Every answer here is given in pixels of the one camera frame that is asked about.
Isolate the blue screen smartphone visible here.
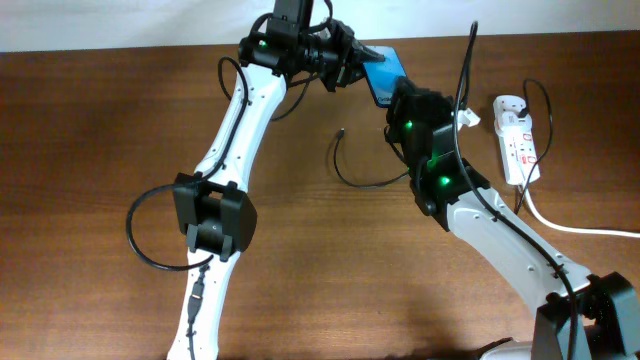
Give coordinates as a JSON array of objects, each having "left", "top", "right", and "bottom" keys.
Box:
[{"left": 363, "top": 46, "right": 406, "bottom": 108}]

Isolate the black usb charging cable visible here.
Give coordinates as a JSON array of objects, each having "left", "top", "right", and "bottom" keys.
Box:
[{"left": 332, "top": 78, "right": 554, "bottom": 216}]

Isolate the white power strip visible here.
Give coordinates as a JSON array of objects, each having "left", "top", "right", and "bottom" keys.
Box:
[{"left": 493, "top": 95, "right": 540, "bottom": 186}]

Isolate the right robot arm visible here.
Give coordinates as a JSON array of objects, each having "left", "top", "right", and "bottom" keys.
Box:
[{"left": 387, "top": 76, "right": 639, "bottom": 359}]

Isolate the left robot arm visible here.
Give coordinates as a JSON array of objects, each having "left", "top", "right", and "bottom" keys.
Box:
[{"left": 168, "top": 1, "right": 385, "bottom": 359}]

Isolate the white charger plug adapter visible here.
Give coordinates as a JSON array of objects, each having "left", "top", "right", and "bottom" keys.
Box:
[{"left": 498, "top": 111, "right": 532, "bottom": 132}]

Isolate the white power strip cord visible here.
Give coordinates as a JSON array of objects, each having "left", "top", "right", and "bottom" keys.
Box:
[{"left": 521, "top": 183, "right": 640, "bottom": 239}]

